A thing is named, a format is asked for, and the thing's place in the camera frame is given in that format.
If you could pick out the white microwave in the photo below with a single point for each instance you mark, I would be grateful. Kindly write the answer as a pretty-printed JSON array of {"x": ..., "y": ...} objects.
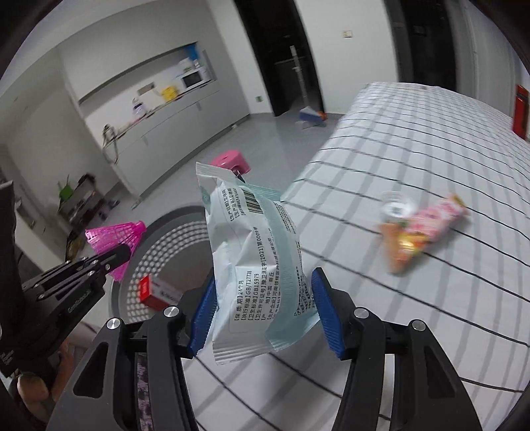
[{"x": 194, "y": 78}]

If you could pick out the yellow box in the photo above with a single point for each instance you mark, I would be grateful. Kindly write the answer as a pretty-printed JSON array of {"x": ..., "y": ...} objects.
[{"x": 170, "y": 93}]

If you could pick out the red thermos bottle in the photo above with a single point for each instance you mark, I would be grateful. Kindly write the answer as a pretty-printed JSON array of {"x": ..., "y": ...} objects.
[{"x": 521, "y": 112}]

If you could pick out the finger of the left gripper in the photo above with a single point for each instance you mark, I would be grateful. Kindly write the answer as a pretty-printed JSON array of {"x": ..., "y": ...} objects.
[{"x": 106, "y": 261}]

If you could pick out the grey perforated laundry basket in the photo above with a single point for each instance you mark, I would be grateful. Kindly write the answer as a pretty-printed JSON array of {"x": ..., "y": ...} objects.
[{"x": 175, "y": 248}]

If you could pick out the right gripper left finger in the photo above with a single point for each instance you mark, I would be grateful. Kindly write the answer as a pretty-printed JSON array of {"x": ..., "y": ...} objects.
[{"x": 132, "y": 378}]

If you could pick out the pink plastic stool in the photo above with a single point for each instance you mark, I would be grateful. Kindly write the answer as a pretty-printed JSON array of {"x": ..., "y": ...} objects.
[{"x": 232, "y": 160}]

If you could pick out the pink plastic shuttlecock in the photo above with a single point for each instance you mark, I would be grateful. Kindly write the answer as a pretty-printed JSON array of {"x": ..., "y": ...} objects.
[{"x": 104, "y": 238}]

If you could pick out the broom with dustpan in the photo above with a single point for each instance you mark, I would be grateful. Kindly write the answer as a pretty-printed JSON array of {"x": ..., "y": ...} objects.
[{"x": 307, "y": 115}]

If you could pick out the white plastic lid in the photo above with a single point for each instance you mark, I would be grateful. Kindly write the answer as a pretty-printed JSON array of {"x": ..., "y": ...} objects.
[{"x": 396, "y": 207}]

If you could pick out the shoe rack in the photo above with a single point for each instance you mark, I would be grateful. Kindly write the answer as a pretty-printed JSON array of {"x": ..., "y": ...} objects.
[{"x": 85, "y": 202}]

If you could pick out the red cardboard box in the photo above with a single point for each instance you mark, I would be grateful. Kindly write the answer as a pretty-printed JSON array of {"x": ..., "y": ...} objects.
[{"x": 157, "y": 294}]

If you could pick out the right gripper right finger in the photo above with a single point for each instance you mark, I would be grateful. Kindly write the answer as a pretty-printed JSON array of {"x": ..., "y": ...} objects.
[{"x": 428, "y": 393}]

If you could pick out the grey cabinet counter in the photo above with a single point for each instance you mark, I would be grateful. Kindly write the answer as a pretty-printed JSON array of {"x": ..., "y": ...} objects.
[{"x": 147, "y": 148}]

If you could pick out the left hand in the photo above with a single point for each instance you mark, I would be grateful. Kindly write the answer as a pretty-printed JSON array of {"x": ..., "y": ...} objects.
[{"x": 32, "y": 395}]

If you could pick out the pink snack wrapper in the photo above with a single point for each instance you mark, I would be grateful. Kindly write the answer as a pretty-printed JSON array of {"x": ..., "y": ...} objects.
[{"x": 406, "y": 240}]

